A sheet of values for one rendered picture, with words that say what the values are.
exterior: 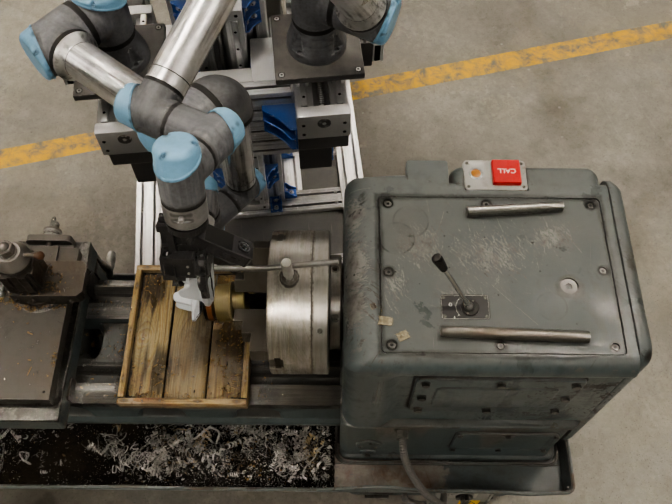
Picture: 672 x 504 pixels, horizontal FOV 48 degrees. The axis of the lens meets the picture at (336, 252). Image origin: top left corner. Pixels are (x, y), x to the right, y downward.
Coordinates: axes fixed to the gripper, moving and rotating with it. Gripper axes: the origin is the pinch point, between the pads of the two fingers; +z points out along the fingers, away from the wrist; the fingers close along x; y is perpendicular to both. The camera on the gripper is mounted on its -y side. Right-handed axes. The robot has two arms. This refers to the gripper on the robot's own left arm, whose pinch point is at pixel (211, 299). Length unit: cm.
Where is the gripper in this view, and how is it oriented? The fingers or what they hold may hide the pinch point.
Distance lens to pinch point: 144.4
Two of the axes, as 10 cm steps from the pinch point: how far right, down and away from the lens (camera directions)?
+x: -0.1, 6.8, -7.3
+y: -10.0, -0.1, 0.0
